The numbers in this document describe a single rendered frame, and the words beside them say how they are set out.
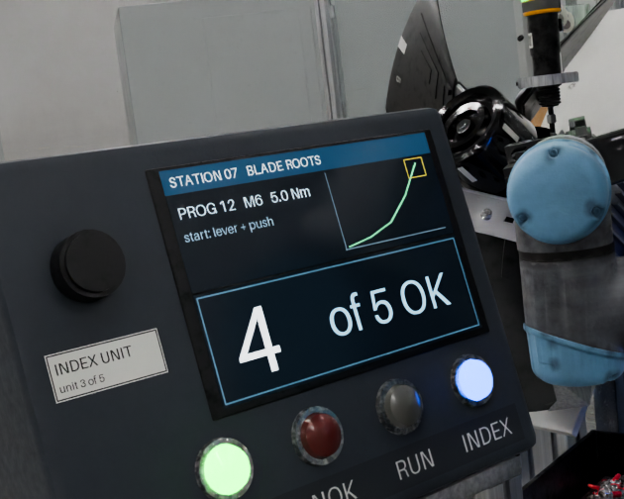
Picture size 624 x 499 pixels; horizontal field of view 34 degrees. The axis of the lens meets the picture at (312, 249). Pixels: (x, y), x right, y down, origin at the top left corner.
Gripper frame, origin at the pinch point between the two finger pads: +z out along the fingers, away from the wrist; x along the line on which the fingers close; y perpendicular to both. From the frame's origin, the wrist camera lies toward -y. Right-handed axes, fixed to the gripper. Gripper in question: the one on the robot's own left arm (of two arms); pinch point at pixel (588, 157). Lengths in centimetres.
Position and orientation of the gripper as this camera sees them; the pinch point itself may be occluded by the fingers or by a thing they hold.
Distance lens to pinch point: 113.9
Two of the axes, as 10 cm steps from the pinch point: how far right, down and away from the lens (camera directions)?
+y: -9.4, 1.9, 2.9
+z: 2.6, -1.5, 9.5
